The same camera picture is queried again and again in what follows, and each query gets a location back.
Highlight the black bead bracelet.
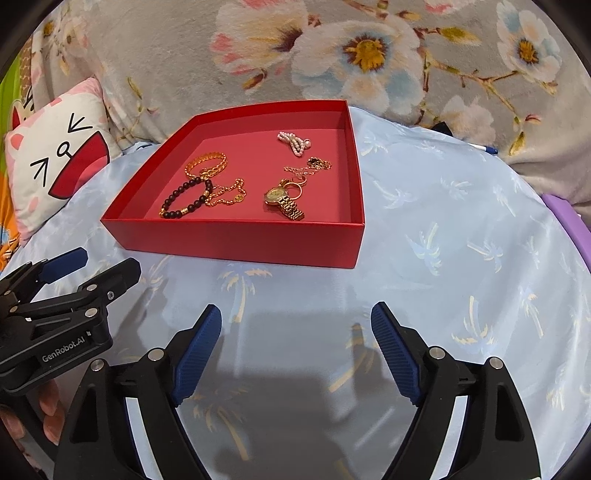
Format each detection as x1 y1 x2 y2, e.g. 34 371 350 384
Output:
158 177 216 220

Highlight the gold clover pendant necklace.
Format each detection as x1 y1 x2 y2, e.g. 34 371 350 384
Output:
281 156 334 183

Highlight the red jewelry tray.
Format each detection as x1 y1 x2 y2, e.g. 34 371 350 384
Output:
102 100 365 268

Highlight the person's left hand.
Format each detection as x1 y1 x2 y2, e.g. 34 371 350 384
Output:
1 380 65 445

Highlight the white cat face pillow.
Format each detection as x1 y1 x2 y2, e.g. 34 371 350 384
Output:
5 77 121 243

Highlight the gold twisted bangle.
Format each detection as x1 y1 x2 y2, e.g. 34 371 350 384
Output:
184 152 228 179

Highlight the colourful cartoon bedsheet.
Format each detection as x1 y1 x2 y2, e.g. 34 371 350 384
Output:
0 36 36 273

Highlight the light blue palm-print cloth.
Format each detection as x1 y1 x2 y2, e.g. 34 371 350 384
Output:
0 105 591 480

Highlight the purple object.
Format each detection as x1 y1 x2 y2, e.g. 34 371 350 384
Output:
542 194 591 268

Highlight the blue pen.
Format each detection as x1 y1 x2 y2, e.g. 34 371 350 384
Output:
471 143 498 155

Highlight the grey floral blanket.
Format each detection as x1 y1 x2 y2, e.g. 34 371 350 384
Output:
29 1 590 216

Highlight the pearl bracelet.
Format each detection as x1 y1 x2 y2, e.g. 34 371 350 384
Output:
276 130 313 155

